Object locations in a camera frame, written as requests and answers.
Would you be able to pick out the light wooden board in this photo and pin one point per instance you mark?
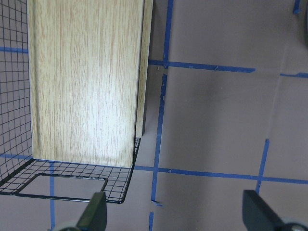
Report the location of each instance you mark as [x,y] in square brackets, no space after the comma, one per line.
[88,68]

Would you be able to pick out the black wire mesh basket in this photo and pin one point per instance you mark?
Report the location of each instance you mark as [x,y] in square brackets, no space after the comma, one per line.
[20,173]

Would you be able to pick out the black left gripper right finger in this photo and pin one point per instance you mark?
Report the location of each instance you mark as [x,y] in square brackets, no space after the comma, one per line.
[258,216]

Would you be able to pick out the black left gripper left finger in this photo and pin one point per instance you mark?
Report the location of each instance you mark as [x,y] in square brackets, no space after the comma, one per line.
[94,216]

